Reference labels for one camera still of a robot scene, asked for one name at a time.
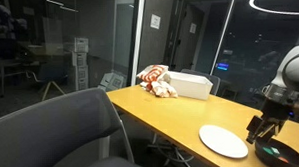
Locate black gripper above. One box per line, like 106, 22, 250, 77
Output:
244, 98, 292, 145

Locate black bowl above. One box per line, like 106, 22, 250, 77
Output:
253, 134, 299, 167

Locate red square block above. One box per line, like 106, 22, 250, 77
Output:
277, 156, 290, 165

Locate white round plate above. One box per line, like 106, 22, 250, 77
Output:
198, 122, 250, 161

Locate blue glowing screen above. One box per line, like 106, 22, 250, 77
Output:
216, 62, 230, 72

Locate white plastic bin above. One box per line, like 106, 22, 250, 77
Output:
163, 69, 214, 102

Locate orange white crumpled cloth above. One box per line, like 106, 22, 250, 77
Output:
139, 79, 179, 100

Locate small paper door sign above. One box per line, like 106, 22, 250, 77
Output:
188, 22, 198, 35

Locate orange white patterned pillow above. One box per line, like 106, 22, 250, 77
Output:
136, 64, 170, 84

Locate white box with print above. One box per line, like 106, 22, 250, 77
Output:
97, 71, 127, 93

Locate stack of white boxes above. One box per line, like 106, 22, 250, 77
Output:
70, 37, 92, 92

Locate large grey office chair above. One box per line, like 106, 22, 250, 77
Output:
0, 86, 146, 167

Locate dark chair with wooden legs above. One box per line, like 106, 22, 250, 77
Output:
26, 61, 71, 102

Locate cables under table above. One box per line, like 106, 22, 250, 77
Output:
146, 131, 195, 167

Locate ring ceiling light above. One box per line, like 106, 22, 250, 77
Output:
248, 0, 299, 18

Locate white paper wall sign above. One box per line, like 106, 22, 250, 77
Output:
149, 13, 162, 30

